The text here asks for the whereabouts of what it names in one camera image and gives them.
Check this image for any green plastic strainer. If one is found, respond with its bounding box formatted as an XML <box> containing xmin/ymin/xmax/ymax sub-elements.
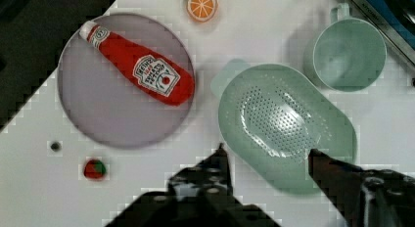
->
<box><xmin>210</xmin><ymin>60</ymin><xmax>357</xmax><ymax>194</ymax></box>

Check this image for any green plastic cup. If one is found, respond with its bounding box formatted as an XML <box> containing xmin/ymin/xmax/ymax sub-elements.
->
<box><xmin>303</xmin><ymin>3</ymin><xmax>387</xmax><ymax>92</ymax></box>

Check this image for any grey round plate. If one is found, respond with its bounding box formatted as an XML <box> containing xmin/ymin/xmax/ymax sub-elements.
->
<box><xmin>58</xmin><ymin>14</ymin><xmax>195</xmax><ymax>149</ymax></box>

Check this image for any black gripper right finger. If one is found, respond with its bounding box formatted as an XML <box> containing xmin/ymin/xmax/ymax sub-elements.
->
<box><xmin>308</xmin><ymin>149</ymin><xmax>415</xmax><ymax>227</ymax></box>

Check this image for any toy orange slice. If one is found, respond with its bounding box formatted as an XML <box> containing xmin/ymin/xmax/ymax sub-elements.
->
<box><xmin>186</xmin><ymin>0</ymin><xmax>218</xmax><ymax>23</ymax></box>

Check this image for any plush ketchup bottle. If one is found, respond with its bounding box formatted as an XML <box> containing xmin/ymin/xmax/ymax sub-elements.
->
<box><xmin>79</xmin><ymin>21</ymin><xmax>195</xmax><ymax>106</ymax></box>

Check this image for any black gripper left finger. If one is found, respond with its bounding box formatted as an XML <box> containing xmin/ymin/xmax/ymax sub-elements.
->
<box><xmin>167</xmin><ymin>142</ymin><xmax>235</xmax><ymax>205</ymax></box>

